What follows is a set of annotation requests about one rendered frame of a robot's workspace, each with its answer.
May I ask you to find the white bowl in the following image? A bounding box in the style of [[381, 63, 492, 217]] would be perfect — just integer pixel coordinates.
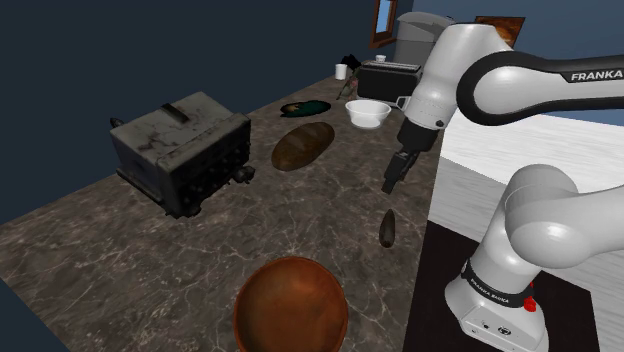
[[344, 99, 393, 130]]

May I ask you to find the small dark brown oblong object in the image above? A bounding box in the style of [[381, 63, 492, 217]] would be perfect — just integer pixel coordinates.
[[379, 208, 397, 249]]

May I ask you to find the black toaster with silver top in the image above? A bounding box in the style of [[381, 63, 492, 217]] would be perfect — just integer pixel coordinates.
[[357, 60, 424, 104]]

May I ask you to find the small green brown figure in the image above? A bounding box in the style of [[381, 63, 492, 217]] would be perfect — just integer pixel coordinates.
[[337, 75, 360, 101]]

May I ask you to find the brown bread loaf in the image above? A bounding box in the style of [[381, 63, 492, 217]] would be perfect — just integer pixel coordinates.
[[270, 121, 336, 172]]

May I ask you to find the dark green plate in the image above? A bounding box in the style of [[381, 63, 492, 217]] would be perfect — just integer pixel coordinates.
[[280, 100, 332, 119]]

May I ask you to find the brown framed window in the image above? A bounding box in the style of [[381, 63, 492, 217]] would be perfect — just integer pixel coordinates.
[[368, 0, 399, 50]]

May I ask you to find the black robot stand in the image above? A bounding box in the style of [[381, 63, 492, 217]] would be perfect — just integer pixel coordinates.
[[402, 220, 602, 352]]

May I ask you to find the brown wooden bowl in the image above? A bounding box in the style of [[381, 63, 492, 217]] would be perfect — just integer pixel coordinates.
[[232, 256, 350, 352]]

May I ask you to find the old grey toaster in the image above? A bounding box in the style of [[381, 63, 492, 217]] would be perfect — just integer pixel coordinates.
[[108, 90, 257, 220]]

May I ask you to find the brown framed wall picture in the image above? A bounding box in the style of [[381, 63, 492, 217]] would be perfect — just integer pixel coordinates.
[[474, 15, 527, 49]]

